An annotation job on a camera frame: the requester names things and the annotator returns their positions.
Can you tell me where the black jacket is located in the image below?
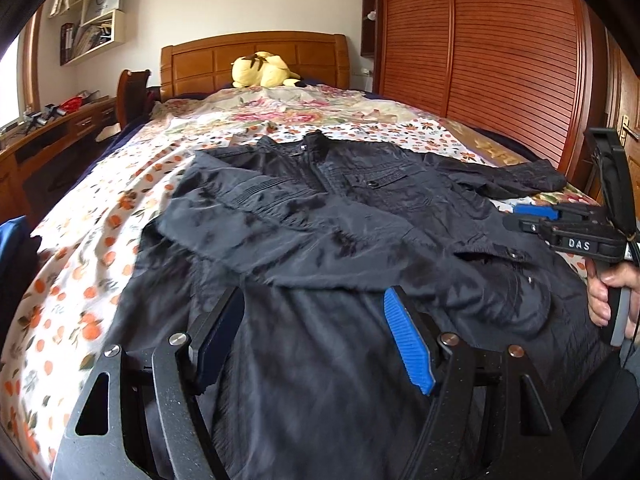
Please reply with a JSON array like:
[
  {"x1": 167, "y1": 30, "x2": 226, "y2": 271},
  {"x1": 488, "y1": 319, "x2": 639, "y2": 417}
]
[{"x1": 105, "y1": 132, "x2": 608, "y2": 479}]

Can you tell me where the right hand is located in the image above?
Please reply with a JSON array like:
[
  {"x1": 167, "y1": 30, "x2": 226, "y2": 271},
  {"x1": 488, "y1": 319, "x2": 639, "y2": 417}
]
[{"x1": 586, "y1": 260, "x2": 640, "y2": 339}]

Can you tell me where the orange print bed sheet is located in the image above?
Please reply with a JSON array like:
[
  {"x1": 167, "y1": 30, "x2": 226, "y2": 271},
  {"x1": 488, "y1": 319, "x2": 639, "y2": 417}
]
[{"x1": 0, "y1": 104, "x2": 601, "y2": 478}]

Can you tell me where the wooden wardrobe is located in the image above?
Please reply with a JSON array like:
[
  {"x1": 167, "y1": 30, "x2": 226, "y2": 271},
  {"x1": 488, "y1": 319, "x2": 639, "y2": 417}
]
[{"x1": 360, "y1": 0, "x2": 639, "y2": 196}]

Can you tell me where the folded blue garment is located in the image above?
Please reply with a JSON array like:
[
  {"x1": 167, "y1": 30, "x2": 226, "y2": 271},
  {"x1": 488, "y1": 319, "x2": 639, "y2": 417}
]
[{"x1": 0, "y1": 216, "x2": 41, "y2": 307}]

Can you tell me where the floral quilt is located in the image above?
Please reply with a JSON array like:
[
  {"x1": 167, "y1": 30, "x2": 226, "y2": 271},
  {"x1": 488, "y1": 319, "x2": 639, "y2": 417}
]
[{"x1": 151, "y1": 84, "x2": 442, "y2": 130}]

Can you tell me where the wooden desk cabinet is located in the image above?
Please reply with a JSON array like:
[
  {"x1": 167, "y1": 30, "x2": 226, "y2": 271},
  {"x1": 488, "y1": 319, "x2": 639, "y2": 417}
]
[{"x1": 1, "y1": 98, "x2": 116, "y2": 226}]

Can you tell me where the wooden chair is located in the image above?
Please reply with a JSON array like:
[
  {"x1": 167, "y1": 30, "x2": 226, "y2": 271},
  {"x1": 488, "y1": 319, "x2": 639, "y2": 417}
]
[{"x1": 115, "y1": 70, "x2": 151, "y2": 129}]

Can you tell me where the yellow plush toy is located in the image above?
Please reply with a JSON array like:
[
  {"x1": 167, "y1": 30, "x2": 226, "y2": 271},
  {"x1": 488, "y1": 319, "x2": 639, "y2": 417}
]
[{"x1": 231, "y1": 51, "x2": 300, "y2": 89}]

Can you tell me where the wooden headboard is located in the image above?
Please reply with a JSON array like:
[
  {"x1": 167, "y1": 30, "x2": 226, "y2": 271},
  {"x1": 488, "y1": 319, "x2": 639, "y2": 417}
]
[{"x1": 159, "y1": 30, "x2": 352, "y2": 101}]

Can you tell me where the white wall shelf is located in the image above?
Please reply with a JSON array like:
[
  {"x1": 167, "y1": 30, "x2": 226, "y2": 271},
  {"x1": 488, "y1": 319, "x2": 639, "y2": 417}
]
[{"x1": 49, "y1": 0, "x2": 126, "y2": 66}]

